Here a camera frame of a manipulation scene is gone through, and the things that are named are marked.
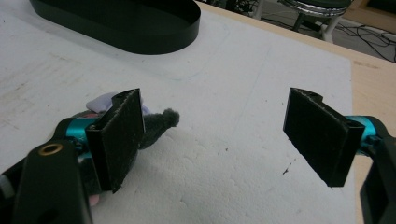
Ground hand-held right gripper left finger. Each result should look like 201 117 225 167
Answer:
54 88 146 194

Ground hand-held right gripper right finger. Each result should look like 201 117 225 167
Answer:
282 87 387 189

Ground grey and lilac plush toy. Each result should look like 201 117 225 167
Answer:
72 91 181 150

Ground black oval tray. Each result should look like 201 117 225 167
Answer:
29 0 202 56

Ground white foam board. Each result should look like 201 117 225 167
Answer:
0 0 357 224

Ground chrome stool base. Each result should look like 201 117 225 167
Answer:
251 0 354 44

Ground black floor cables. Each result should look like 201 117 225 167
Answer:
261 17 396 63

